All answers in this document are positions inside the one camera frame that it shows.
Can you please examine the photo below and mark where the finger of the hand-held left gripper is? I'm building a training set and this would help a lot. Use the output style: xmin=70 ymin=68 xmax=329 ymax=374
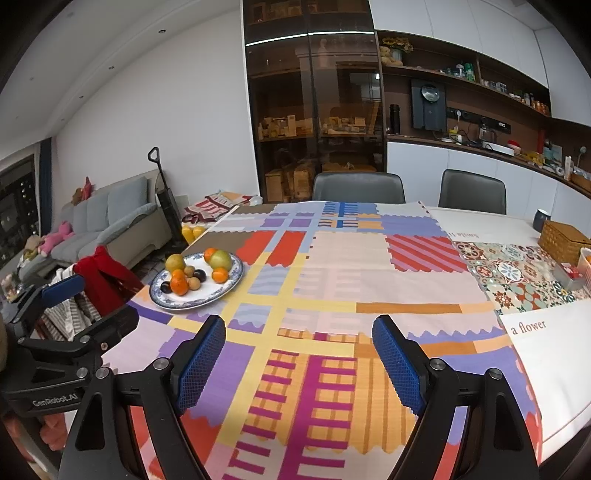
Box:
xmin=7 ymin=275 xmax=86 ymax=324
xmin=18 ymin=305 xmax=140 ymax=366

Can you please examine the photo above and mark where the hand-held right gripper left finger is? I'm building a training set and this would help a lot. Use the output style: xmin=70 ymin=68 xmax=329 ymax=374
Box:
xmin=58 ymin=315 xmax=227 ymax=480

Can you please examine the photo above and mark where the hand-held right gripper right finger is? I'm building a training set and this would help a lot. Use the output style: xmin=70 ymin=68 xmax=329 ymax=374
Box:
xmin=372 ymin=315 xmax=541 ymax=480

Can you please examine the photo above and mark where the blue and white plate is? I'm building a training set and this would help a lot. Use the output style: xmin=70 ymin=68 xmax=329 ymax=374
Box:
xmin=149 ymin=251 xmax=245 ymax=311

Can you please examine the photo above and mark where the grey striped cloth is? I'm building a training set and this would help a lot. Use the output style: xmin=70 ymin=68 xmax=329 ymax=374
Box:
xmin=44 ymin=265 xmax=102 ymax=342

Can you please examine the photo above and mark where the red garment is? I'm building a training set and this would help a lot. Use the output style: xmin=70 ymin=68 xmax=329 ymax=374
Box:
xmin=74 ymin=246 xmax=144 ymax=319

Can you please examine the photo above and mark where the pink plush toy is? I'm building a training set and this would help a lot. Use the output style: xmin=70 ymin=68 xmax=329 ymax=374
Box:
xmin=38 ymin=222 xmax=75 ymax=257

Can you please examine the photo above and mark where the grey sofa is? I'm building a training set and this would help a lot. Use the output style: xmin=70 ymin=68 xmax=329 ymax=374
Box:
xmin=18 ymin=175 xmax=174 ymax=278

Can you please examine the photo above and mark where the red plush toy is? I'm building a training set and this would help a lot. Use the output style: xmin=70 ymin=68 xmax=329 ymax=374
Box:
xmin=71 ymin=176 xmax=95 ymax=205

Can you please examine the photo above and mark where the colourful patchwork tablecloth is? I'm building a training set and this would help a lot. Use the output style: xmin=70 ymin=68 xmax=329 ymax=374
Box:
xmin=99 ymin=199 xmax=543 ymax=480

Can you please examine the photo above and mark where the white patterned tablecloth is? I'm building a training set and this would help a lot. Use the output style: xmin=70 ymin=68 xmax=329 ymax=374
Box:
xmin=425 ymin=205 xmax=591 ymax=462

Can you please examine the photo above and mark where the black upright vacuum cleaner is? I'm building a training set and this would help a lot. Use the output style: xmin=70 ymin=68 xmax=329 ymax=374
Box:
xmin=148 ymin=147 xmax=182 ymax=245

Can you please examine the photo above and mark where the red striped cloth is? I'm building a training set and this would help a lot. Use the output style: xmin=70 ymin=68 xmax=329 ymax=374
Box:
xmin=181 ymin=194 xmax=259 ymax=222

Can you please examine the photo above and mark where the grey dining chair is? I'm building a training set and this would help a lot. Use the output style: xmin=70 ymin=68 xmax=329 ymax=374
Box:
xmin=312 ymin=172 xmax=407 ymax=204
xmin=438 ymin=169 xmax=507 ymax=215

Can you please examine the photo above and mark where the red and white box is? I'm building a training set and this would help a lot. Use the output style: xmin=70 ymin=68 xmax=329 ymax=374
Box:
xmin=551 ymin=262 xmax=585 ymax=291

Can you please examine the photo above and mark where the cardboard box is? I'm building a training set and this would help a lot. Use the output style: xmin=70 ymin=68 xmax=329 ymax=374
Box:
xmin=265 ymin=168 xmax=286 ymax=203

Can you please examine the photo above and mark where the wicker basket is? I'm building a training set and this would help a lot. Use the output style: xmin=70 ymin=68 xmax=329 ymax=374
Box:
xmin=538 ymin=220 xmax=591 ymax=266

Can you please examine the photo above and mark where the black water dispenser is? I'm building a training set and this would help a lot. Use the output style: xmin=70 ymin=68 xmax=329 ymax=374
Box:
xmin=411 ymin=78 xmax=448 ymax=131

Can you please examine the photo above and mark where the dark glass cabinet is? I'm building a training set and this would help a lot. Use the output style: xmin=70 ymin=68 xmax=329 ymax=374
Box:
xmin=241 ymin=0 xmax=389 ymax=204

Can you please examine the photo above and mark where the wooden wall shelf unit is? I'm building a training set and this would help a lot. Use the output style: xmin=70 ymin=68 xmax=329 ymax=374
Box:
xmin=374 ymin=30 xmax=591 ymax=217

